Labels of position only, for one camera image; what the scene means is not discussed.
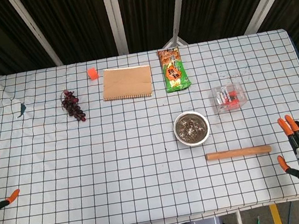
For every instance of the orange cube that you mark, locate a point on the orange cube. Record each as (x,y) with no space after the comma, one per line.
(93,74)

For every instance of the checkered white tablecloth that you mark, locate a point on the checkered white tablecloth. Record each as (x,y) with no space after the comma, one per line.
(118,166)

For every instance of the dark curtain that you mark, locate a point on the dark curtain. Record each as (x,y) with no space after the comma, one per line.
(74,21)

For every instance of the metal bowl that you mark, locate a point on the metal bowl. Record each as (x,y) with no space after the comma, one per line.
(194,142)

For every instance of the green snack packet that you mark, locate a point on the green snack packet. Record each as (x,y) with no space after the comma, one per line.
(174,70)

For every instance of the brown spiral notebook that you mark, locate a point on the brown spiral notebook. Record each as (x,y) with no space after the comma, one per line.
(127,82)

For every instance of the wooden stick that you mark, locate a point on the wooden stick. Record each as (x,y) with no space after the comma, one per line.
(238,153)

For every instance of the clear plastic box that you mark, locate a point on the clear plastic box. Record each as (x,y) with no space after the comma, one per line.
(228,97)

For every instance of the brown granular contents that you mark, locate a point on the brown granular contents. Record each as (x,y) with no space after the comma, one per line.
(191,127)

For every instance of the purple grape bunch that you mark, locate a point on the purple grape bunch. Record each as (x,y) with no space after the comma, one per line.
(72,106)

